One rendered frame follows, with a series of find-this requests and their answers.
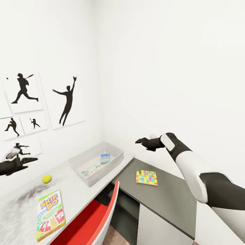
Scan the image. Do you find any jigsaw puzzle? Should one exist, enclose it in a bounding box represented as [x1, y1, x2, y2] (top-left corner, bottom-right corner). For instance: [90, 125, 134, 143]
[136, 170, 158, 185]

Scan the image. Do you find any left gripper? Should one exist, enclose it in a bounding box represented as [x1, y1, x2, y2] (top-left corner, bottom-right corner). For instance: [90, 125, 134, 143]
[0, 157, 38, 176]

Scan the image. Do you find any board game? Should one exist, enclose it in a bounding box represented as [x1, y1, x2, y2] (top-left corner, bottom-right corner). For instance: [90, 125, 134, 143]
[101, 154, 110, 164]
[82, 163, 103, 177]
[36, 189, 66, 242]

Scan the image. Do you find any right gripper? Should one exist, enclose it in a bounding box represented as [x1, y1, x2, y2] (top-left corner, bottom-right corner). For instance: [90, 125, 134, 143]
[135, 137, 157, 152]

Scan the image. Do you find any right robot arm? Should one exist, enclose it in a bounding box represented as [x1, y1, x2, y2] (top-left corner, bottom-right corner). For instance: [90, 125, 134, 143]
[135, 133, 245, 244]

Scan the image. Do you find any tennis ball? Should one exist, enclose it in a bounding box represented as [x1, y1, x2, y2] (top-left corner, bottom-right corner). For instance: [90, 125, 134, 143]
[42, 175, 51, 183]

